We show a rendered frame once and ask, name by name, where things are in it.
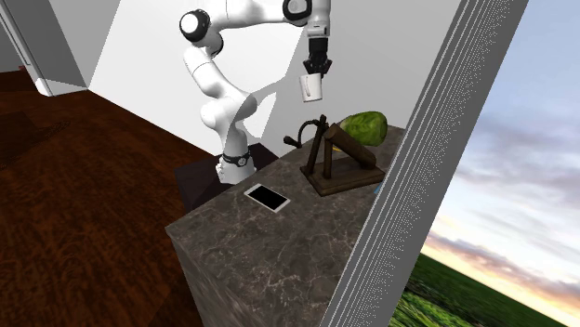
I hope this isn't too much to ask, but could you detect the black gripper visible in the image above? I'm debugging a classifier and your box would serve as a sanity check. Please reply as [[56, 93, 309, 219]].
[[302, 37, 334, 78]]

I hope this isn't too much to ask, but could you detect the white cup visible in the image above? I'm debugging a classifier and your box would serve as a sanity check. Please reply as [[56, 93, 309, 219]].
[[299, 73, 324, 103]]

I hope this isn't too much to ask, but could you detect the green cabbage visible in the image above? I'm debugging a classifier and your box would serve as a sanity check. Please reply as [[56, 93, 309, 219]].
[[338, 111, 389, 148]]

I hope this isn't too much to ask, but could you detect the brown wooden crank stand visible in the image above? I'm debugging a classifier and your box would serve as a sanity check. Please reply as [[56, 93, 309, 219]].
[[283, 113, 387, 198]]

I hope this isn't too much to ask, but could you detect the white phone with black screen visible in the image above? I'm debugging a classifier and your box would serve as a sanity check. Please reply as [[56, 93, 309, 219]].
[[243, 182, 292, 215]]

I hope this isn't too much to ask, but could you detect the dark robot stand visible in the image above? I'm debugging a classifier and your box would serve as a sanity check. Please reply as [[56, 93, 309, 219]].
[[173, 142, 280, 214]]

